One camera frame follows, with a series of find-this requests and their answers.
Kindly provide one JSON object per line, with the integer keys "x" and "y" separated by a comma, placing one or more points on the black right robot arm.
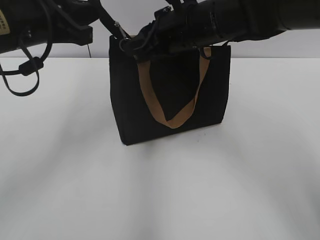
{"x": 257, "y": 20}

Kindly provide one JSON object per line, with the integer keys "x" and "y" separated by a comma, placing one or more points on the tan front bag handle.
{"x": 152, "y": 101}

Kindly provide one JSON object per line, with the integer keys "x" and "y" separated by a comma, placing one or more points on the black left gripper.
{"x": 71, "y": 21}

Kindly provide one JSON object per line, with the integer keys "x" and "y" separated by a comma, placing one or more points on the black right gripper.
{"x": 178, "y": 28}

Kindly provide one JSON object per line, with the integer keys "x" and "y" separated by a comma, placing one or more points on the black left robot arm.
{"x": 51, "y": 21}

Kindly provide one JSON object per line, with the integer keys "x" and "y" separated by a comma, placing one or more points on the silver zipper pull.
{"x": 124, "y": 35}

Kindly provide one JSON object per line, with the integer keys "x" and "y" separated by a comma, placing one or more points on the black tote bag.
{"x": 175, "y": 81}

